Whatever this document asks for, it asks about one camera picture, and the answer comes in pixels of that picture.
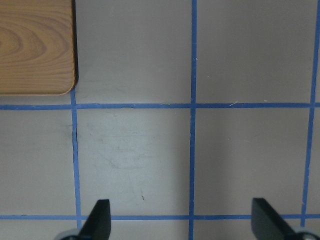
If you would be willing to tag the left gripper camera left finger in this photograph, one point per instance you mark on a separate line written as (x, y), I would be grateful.
(98, 223)

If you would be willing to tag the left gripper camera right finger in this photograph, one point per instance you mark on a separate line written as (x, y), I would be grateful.
(266, 223)

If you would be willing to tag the wooden tray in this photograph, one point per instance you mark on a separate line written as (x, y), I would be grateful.
(38, 47)

